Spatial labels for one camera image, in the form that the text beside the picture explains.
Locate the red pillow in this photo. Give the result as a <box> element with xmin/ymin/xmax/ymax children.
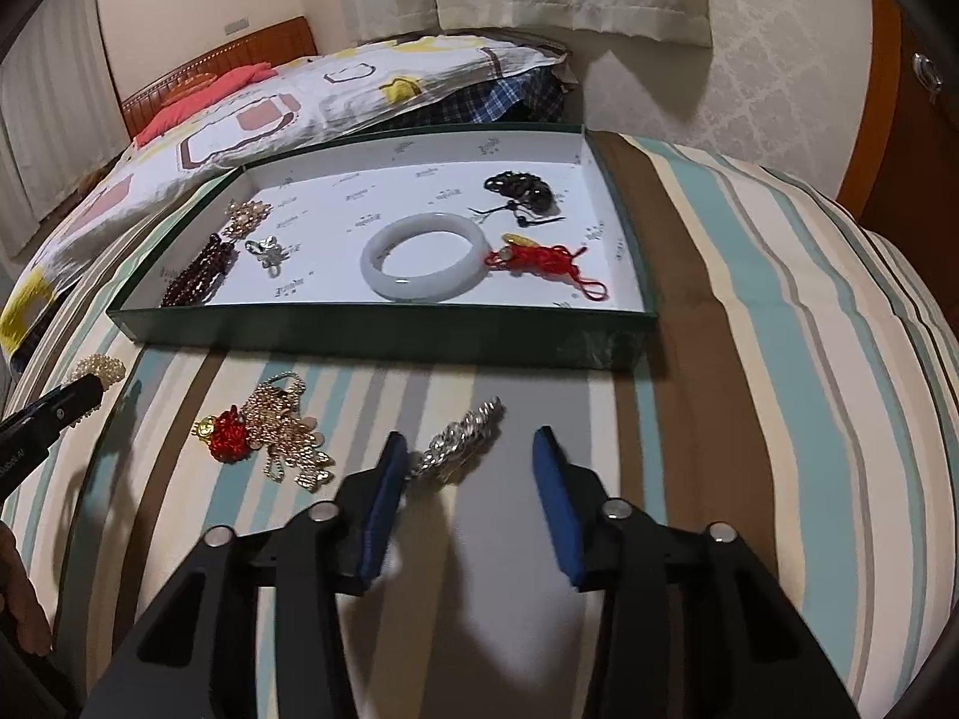
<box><xmin>133</xmin><ymin>64</ymin><xmax>278</xmax><ymax>147</ymax></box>

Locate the silver flower ring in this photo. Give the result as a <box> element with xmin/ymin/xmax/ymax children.
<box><xmin>243</xmin><ymin>234</ymin><xmax>289</xmax><ymax>271</ymax></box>

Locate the black bead bracelet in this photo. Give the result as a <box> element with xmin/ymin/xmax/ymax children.
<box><xmin>468</xmin><ymin>171</ymin><xmax>566</xmax><ymax>233</ymax></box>

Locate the green cardboard box tray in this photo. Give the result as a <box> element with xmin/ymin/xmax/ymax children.
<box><xmin>105</xmin><ymin>122</ymin><xmax>661</xmax><ymax>371</ymax></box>

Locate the wooden headboard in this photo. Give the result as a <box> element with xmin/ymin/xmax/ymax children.
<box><xmin>120</xmin><ymin>15</ymin><xmax>316</xmax><ymax>140</ymax></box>

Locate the wooden door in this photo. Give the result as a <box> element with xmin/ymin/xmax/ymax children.
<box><xmin>835</xmin><ymin>0</ymin><xmax>959</xmax><ymax>241</ymax></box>

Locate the orange cushion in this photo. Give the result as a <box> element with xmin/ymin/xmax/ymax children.
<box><xmin>161</xmin><ymin>73</ymin><xmax>218</xmax><ymax>107</ymax></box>

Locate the silver chain bracelet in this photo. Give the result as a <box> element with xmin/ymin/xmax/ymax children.
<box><xmin>408</xmin><ymin>395</ymin><xmax>505</xmax><ymax>487</ymax></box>

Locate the blue plaid bed sheet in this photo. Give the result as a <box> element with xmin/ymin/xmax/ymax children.
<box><xmin>390</xmin><ymin>64</ymin><xmax>578</xmax><ymax>132</ymax></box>

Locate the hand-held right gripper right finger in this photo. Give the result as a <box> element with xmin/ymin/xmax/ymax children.
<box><xmin>530</xmin><ymin>425</ymin><xmax>863</xmax><ymax>719</ymax></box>

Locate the dark red bead bracelet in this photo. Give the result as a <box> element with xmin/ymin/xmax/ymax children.
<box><xmin>161</xmin><ymin>232</ymin><xmax>241</xmax><ymax>308</ymax></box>

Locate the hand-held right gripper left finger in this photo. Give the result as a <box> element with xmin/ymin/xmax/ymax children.
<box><xmin>79</xmin><ymin>430</ymin><xmax>409</xmax><ymax>719</ymax></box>

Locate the pearl and rhinestone brooch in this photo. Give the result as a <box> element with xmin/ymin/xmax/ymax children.
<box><xmin>223</xmin><ymin>197</ymin><xmax>275</xmax><ymax>241</ymax></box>

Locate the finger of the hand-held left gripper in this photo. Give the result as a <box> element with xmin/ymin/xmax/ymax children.
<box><xmin>0</xmin><ymin>374</ymin><xmax>106</xmax><ymax>496</ymax></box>

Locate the white jade bangle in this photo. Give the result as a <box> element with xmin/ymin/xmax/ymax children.
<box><xmin>361</xmin><ymin>213</ymin><xmax>496</xmax><ymax>303</ymax></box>

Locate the gold chain necklace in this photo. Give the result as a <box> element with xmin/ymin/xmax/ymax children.
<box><xmin>243</xmin><ymin>373</ymin><xmax>338</xmax><ymax>496</ymax></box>

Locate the patterned white bedsheet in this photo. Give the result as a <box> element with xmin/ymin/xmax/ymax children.
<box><xmin>0</xmin><ymin>34</ymin><xmax>571</xmax><ymax>376</ymax></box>

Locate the metal door handle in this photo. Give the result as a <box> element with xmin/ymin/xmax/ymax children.
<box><xmin>910</xmin><ymin>52</ymin><xmax>946</xmax><ymax>102</ymax></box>

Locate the red cord charm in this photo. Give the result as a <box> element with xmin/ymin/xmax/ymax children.
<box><xmin>483</xmin><ymin>232</ymin><xmax>610</xmax><ymax>301</ymax></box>

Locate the person's left hand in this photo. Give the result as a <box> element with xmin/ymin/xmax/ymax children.
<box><xmin>0</xmin><ymin>520</ymin><xmax>55</xmax><ymax>658</ymax></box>

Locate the white pearl bracelet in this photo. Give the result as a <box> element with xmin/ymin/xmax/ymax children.
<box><xmin>66</xmin><ymin>354</ymin><xmax>127</xmax><ymax>391</ymax></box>

